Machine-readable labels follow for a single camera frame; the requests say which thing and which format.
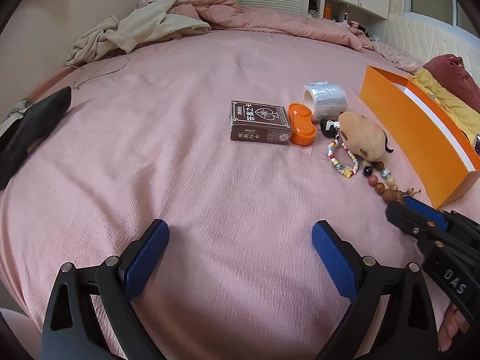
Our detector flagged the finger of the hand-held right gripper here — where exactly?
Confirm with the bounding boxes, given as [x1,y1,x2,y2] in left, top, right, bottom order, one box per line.
[385,202,436,239]
[403,196,454,232]

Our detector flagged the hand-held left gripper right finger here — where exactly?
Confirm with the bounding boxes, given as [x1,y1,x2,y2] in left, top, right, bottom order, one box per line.
[311,220,439,360]

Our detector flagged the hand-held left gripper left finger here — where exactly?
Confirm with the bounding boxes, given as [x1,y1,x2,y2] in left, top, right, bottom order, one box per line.
[40,218,170,360]

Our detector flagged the wooden bead bracelet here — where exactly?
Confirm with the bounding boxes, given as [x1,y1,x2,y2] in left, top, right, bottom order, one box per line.
[361,159,421,205]

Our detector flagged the colourful bead bracelet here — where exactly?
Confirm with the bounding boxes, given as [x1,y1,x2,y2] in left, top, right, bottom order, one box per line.
[327,139,361,179]

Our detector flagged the orange cardboard box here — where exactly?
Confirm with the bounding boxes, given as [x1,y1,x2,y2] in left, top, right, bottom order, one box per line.
[359,65,480,210]

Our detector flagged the beige plush toy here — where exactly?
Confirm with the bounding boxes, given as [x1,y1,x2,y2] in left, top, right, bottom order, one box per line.
[337,112,394,160]

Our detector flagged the black white key fob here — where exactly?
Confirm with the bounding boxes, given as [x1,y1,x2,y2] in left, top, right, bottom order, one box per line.
[320,118,343,137]

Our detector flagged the orange plastic case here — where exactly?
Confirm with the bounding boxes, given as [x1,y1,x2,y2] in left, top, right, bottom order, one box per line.
[289,102,317,145]

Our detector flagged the clear tape roll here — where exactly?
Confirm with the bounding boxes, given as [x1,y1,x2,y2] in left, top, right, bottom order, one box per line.
[302,80,349,118]

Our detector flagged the brown card box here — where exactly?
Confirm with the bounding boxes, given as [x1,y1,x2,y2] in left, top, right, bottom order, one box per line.
[229,100,293,146]

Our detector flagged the person's right hand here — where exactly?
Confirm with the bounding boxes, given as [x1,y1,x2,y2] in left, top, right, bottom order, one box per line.
[437,302,473,353]

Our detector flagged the pink bed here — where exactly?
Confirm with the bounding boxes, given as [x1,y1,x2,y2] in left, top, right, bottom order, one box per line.
[0,26,480,360]

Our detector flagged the yellow pillow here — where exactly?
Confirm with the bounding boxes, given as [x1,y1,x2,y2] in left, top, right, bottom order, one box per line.
[409,68,480,143]

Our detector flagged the dark red pillow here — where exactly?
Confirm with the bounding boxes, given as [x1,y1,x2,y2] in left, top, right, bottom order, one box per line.
[423,54,480,113]

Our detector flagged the pink floral pillow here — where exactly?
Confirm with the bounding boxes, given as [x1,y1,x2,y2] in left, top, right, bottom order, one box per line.
[371,41,424,75]

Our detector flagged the white tufted headboard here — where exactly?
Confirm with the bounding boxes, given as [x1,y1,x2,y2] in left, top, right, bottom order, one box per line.
[386,13,475,64]

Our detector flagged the pink duvet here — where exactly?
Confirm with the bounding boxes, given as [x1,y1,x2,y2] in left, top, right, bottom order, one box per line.
[137,0,376,51]

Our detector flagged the beige crumpled garment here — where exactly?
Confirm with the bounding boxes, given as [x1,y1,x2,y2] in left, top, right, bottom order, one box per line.
[65,0,212,67]

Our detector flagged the thin cord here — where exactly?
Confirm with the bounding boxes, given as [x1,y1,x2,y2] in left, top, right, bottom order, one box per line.
[74,56,131,90]

